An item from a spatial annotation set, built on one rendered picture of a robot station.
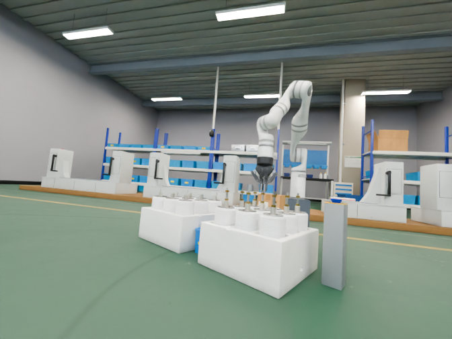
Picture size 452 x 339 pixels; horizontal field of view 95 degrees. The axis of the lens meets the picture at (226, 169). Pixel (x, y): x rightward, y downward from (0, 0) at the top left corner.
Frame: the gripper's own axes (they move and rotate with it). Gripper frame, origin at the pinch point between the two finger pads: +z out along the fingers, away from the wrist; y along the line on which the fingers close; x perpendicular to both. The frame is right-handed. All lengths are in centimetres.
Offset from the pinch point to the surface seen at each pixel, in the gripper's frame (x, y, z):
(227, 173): 182, -95, -18
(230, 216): -10.8, -11.1, 13.3
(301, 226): 3.5, 17.3, 15.6
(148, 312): -50, -17, 35
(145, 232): 1, -68, 31
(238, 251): -19.4, -3.6, 24.5
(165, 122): 725, -683, -298
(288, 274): -18.6, 14.6, 28.9
